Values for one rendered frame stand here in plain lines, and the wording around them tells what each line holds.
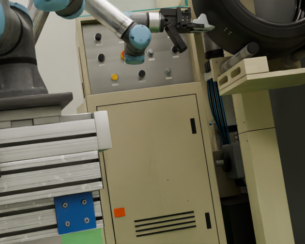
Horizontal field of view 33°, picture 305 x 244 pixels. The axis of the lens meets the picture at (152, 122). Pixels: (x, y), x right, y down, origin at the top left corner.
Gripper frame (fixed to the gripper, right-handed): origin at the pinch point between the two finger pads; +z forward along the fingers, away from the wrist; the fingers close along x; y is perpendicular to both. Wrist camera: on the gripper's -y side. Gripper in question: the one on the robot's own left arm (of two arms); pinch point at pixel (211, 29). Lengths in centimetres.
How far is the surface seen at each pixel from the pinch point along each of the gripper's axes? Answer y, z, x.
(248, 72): -18.9, 9.9, -10.6
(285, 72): -19.0, 24.2, -10.5
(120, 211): -70, -31, 50
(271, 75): -19.9, 18.6, -10.5
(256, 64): -15.8, 13.2, -10.6
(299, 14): 11.4, 43.0, 15.0
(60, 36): 255, -77, 923
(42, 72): 172, -116, 914
